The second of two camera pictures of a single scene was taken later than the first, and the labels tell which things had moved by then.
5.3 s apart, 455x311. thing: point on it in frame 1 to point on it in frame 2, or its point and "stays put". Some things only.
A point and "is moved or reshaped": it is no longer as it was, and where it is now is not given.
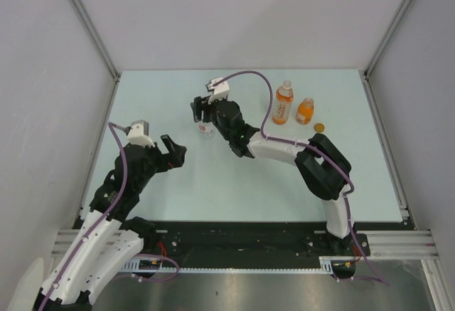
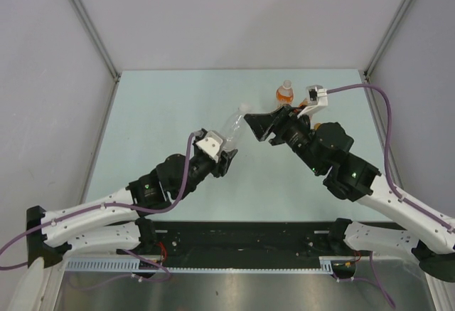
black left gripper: [173, 158] to [220, 168]
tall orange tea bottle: [284, 99] stays put
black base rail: [247, 244] stays put
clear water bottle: [205, 129] is moved or reshaped
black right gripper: [202, 104] to [280, 121]
